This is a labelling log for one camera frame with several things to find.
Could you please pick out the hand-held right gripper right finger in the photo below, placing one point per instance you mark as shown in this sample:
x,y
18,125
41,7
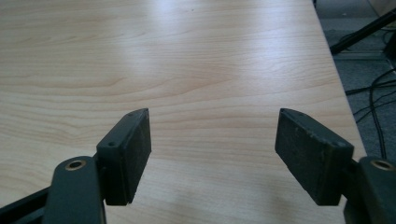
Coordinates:
x,y
311,158

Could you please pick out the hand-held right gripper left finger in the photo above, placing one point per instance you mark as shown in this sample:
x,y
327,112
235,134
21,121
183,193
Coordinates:
x,y
124,161

